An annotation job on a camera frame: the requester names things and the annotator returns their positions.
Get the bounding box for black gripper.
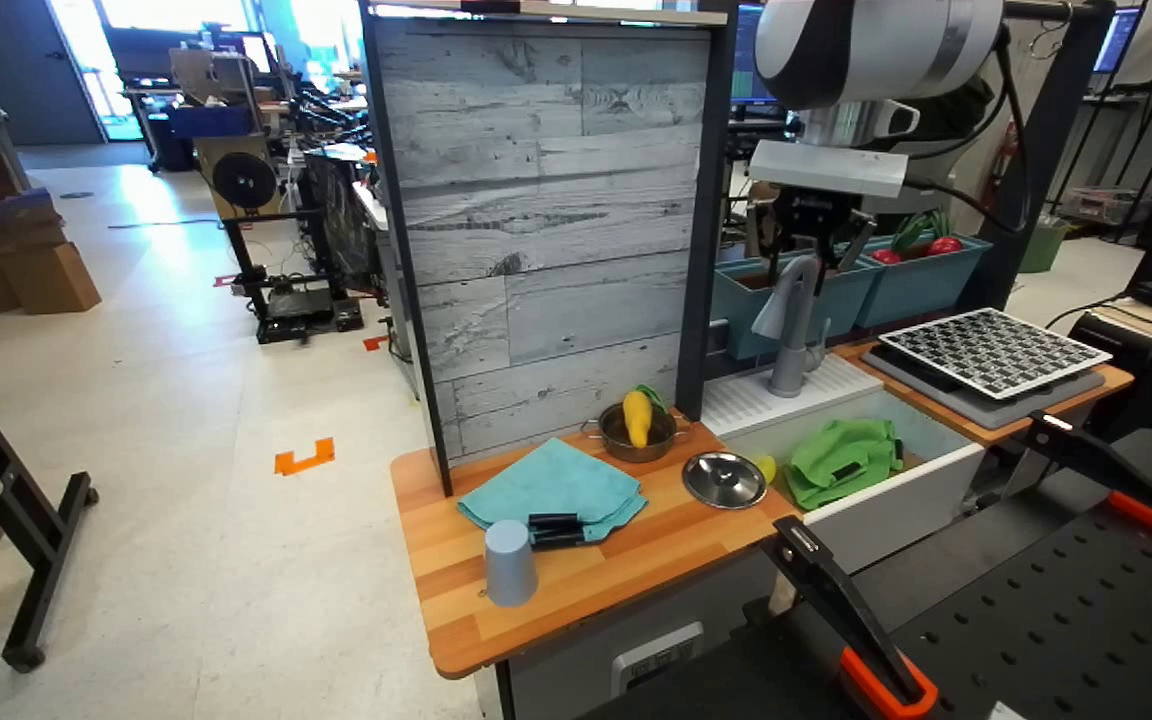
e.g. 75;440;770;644
775;187;870;276

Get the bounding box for grey tap faucet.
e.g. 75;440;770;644
752;253;823;398

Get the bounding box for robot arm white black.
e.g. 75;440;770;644
752;0;1003;202

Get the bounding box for left blue storage bin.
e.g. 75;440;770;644
713;261;877;364

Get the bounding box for blue storage bin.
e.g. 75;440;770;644
713;261;877;364
848;236;987;336

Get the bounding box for right blue storage bin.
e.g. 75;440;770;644
848;236;987;336

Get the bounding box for black white dish rack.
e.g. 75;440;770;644
870;306;1106;427

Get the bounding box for green cloth in sink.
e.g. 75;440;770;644
784;421;903;508

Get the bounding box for yellow green ball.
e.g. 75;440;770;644
752;451;781;484

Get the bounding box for white sink basin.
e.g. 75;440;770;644
699;356;983;570

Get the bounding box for yellow toy corn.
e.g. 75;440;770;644
621;393;654;446

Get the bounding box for small silver metal bowl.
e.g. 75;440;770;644
682;451;763;508

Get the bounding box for grey wood backsplash panel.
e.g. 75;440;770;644
363;6;726;484

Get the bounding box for dark bowl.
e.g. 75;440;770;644
598;398;677;463

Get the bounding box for teal folded cloth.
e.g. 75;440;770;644
462;440;650;543

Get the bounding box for small black object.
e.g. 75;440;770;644
529;510;583;547

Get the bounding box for far black orange clamp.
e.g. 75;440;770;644
1029;411;1152;531

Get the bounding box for black orange clamp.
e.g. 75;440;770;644
773;514;940;720
1029;411;1152;531

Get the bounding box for near black orange clamp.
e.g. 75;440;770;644
773;514;940;720

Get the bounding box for grey plastic cup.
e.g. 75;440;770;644
485;521;536;606

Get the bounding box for black perforated table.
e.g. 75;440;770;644
591;427;1152;720

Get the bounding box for black machine on stand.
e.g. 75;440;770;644
204;141;363;343

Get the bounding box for cardboard boxes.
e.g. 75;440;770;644
0;187;101;314

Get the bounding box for black stand leg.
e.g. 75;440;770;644
0;430;101;671

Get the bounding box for silver wrist camera bar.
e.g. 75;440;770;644
747;141;908;201

